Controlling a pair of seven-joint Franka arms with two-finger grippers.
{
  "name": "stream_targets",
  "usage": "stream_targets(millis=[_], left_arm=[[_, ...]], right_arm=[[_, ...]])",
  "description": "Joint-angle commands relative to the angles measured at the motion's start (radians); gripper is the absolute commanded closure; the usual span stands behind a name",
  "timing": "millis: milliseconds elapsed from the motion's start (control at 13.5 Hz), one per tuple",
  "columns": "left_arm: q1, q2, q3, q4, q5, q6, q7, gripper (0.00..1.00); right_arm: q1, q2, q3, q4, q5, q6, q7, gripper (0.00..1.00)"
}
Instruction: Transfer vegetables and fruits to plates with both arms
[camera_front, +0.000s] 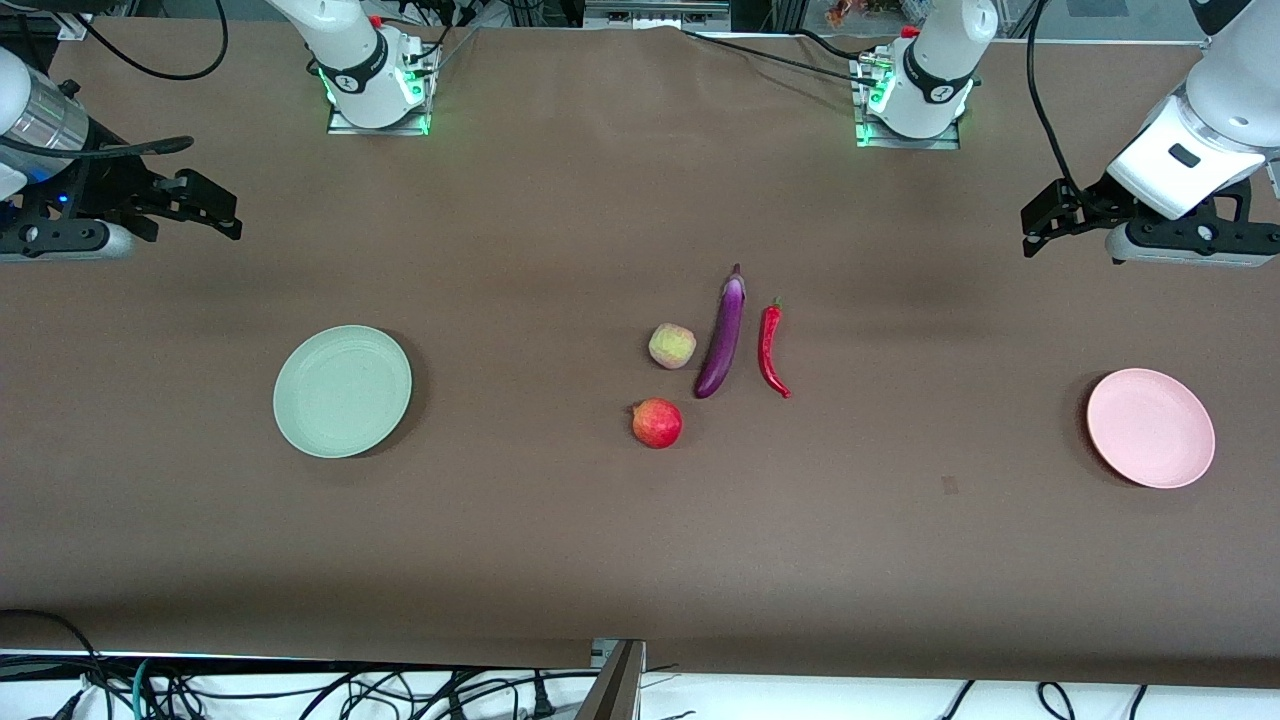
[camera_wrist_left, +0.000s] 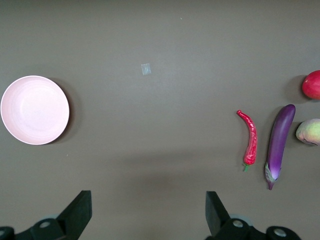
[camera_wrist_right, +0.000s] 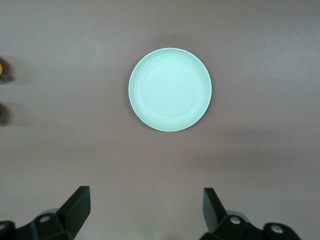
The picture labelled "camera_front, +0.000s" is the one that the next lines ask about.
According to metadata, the black looped cable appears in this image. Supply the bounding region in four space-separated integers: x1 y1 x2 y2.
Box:
0 608 113 720

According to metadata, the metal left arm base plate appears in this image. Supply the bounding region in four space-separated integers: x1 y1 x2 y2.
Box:
851 53 963 152

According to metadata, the long black cable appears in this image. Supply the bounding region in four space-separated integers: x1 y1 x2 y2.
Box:
680 27 887 90

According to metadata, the grey metal post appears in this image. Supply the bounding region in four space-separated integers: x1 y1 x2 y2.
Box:
574 638 648 720

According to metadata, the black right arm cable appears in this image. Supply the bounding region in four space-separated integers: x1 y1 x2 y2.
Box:
74 0 230 83

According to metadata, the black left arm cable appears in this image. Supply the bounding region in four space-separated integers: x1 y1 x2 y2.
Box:
1026 0 1083 193

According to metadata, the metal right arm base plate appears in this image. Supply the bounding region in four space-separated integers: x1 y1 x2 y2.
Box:
326 38 435 137

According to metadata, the pink plate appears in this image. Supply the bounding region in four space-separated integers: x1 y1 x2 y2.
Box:
1086 367 1217 490

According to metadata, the red chili pepper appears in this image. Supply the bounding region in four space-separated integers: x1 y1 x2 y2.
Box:
757 296 793 400

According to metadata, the brown table cloth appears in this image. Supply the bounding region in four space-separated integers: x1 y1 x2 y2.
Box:
0 17 1280 691

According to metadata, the grey metal box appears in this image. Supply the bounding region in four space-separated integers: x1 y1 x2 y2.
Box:
582 0 733 32

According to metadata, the light green plate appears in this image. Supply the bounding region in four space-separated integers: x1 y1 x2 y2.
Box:
272 324 414 460

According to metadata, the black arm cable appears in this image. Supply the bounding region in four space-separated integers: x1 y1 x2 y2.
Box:
1026 0 1083 193
74 0 230 83

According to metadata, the red pomegranate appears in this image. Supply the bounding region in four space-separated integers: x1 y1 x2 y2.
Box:
630 397 685 450

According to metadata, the purple eggplant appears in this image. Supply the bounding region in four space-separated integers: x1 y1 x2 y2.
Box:
693 263 749 400

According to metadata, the yellow-pink peach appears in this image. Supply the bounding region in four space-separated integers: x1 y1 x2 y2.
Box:
647 322 698 371

